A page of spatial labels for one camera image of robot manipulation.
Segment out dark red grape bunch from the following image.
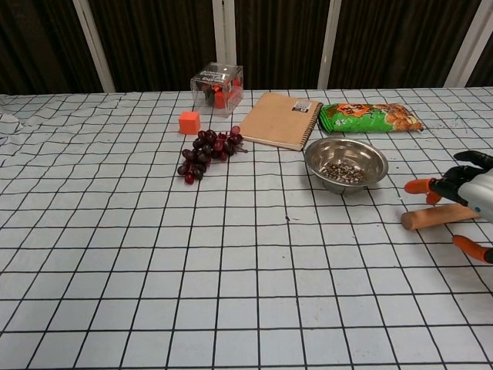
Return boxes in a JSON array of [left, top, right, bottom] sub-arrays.
[[176, 126, 250, 185]]

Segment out orange cube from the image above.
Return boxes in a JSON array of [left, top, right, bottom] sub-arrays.
[[179, 110, 202, 135]]

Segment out stainless steel bowl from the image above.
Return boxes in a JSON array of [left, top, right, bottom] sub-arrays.
[[304, 137, 389, 195]]

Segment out white grid tablecloth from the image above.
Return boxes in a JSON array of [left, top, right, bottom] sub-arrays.
[[0, 87, 493, 370]]

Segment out green snack bag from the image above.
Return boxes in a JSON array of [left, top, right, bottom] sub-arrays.
[[317, 102, 424, 135]]

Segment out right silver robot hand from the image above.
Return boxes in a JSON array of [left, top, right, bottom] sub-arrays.
[[404, 150, 493, 265]]

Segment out clear plastic box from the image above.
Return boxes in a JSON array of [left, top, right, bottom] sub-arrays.
[[189, 61, 244, 119]]

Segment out wooden stick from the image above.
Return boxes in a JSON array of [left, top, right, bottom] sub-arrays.
[[400, 203, 483, 232]]

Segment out brown spiral notebook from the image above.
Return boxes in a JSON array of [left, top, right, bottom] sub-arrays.
[[238, 91, 324, 152]]

